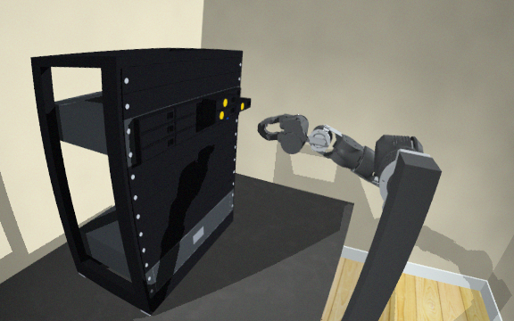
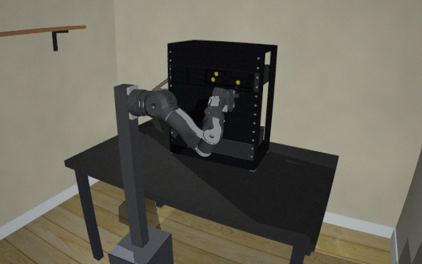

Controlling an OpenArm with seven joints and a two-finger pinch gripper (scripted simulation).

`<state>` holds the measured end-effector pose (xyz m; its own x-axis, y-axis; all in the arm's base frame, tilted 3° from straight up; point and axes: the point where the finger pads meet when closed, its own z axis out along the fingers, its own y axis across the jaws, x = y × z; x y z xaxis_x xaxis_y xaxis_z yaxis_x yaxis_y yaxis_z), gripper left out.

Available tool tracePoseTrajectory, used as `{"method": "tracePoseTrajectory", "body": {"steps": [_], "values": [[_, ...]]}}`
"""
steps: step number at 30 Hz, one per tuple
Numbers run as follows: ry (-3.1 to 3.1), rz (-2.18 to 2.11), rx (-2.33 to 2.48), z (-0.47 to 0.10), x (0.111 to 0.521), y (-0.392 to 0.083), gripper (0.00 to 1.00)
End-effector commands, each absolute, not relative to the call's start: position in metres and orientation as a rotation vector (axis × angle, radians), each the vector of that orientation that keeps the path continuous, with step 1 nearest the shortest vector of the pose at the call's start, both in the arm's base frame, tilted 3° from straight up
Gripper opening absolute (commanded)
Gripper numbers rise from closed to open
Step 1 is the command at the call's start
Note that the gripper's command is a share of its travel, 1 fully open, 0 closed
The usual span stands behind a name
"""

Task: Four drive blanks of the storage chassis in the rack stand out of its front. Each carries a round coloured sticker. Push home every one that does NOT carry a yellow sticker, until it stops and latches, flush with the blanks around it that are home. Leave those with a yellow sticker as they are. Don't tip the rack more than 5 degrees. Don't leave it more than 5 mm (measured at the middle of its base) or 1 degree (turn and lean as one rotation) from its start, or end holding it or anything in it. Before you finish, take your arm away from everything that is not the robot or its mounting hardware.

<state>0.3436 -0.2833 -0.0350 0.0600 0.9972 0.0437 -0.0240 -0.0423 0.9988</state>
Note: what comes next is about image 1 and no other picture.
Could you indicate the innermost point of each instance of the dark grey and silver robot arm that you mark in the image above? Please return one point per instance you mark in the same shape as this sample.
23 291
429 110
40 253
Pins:
348 154

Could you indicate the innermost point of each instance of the black server rack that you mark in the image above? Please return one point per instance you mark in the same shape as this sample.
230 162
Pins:
173 206

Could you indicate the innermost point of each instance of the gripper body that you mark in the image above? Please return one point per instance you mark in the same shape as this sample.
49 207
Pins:
295 134

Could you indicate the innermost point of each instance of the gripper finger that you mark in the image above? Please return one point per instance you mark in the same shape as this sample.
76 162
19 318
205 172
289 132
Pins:
270 136
273 120

